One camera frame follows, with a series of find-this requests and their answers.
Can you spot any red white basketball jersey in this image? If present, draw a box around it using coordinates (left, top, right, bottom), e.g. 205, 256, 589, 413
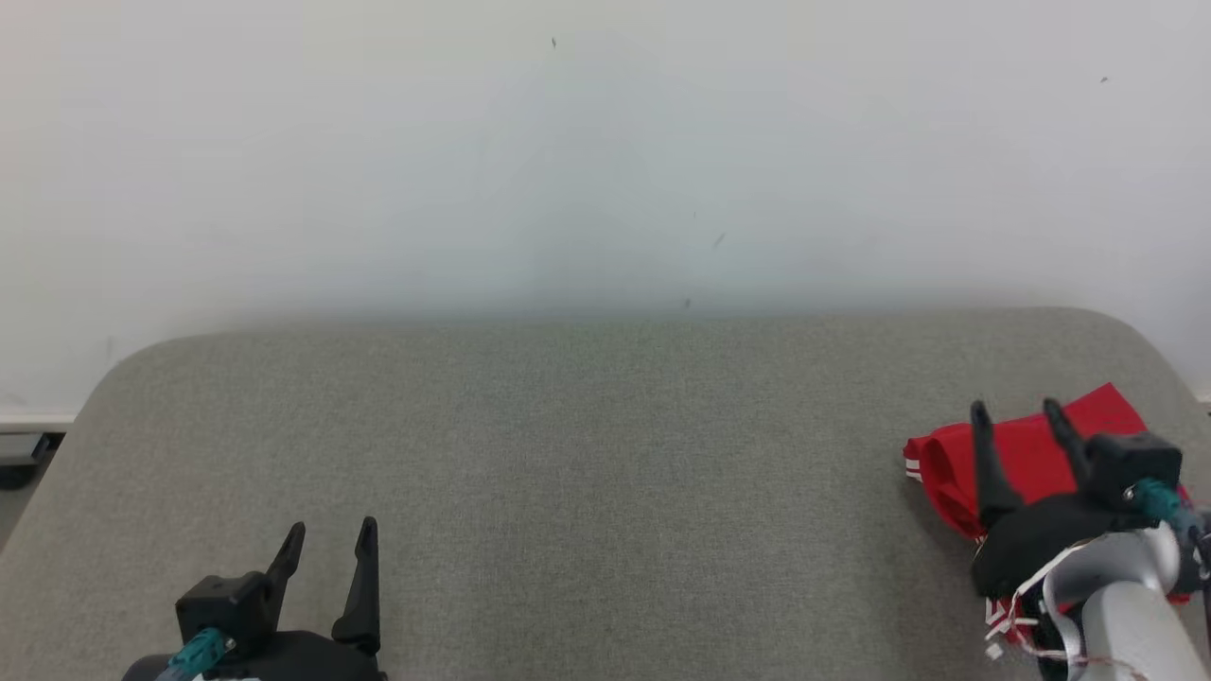
902, 382, 1195, 654

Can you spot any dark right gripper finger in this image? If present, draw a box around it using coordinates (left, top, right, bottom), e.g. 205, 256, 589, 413
1043, 397, 1094, 483
969, 399, 1025, 531

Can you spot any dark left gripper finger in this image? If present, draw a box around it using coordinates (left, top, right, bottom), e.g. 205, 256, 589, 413
263, 522, 307, 630
331, 516, 381, 655

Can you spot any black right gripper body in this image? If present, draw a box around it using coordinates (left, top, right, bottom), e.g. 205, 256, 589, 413
972, 492, 1150, 602

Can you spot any white red wire bundle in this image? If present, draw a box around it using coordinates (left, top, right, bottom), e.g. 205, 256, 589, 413
984, 544, 1150, 681

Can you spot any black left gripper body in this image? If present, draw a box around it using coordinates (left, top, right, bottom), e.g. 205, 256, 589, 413
121, 629, 389, 681

